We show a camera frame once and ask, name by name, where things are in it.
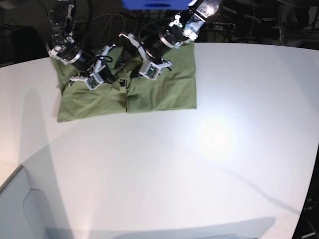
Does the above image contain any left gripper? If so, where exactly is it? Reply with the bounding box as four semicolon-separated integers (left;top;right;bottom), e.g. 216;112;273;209
115;29;172;78

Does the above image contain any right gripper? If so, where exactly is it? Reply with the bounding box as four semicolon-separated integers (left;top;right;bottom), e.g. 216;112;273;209
68;44;117;86

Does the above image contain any green T-shirt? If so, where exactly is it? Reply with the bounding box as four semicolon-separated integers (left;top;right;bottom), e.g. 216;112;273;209
52;43;196;122

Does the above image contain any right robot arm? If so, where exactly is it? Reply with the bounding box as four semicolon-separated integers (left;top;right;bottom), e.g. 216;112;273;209
46;0;116;91

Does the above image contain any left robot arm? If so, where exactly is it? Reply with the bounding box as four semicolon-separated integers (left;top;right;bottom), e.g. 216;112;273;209
115;0;221;80

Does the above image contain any blue box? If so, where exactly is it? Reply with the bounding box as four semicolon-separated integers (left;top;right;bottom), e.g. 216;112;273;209
121;0;191;10

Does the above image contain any black power strip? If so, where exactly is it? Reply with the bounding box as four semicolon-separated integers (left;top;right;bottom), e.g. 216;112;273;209
206;22;236;32

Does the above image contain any white table-side panel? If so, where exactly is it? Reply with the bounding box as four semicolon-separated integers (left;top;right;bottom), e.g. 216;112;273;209
0;165;73;239

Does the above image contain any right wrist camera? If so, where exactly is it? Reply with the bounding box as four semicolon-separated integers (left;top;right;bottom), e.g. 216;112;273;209
84;75;104;91

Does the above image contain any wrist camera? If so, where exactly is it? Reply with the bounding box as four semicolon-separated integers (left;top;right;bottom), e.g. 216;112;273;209
139;62;160;80
84;75;104;91

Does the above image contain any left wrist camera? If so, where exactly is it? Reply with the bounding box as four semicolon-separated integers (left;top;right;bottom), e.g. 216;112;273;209
139;62;160;80

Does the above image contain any grey looped cable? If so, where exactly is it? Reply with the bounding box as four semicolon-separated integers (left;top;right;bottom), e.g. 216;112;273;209
99;11;140;45

